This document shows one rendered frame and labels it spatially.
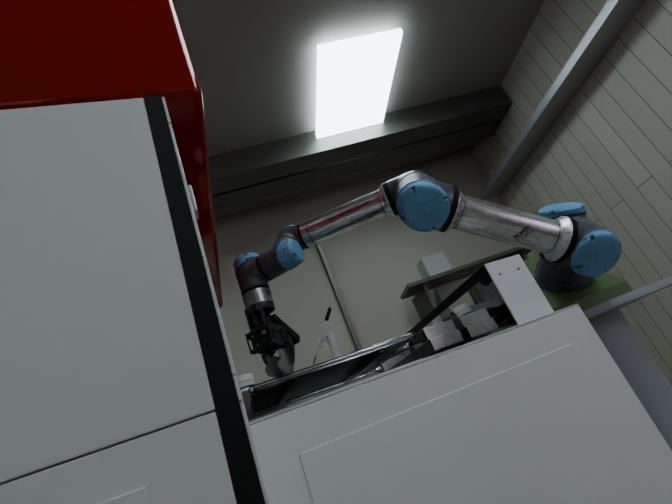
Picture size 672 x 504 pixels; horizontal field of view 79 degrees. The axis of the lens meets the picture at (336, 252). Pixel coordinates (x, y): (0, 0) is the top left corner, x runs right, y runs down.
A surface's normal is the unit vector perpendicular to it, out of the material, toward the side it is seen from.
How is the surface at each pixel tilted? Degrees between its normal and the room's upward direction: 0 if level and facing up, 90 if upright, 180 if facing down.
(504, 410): 90
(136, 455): 90
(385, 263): 90
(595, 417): 90
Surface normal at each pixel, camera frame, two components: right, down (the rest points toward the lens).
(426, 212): -0.20, 0.34
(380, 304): 0.06, -0.44
